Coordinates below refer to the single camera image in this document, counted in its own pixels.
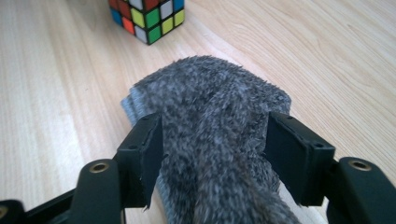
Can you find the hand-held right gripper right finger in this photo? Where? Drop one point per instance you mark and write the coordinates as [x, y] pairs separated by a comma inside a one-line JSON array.
[[299, 158]]

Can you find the multicoloured puzzle cube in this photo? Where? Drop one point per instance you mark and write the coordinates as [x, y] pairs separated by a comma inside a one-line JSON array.
[[149, 18]]

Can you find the grey fluffy cloth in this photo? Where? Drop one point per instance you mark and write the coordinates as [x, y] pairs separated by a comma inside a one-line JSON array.
[[214, 124]]

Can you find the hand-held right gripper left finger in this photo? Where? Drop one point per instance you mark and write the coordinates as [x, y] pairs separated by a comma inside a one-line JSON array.
[[143, 155]]

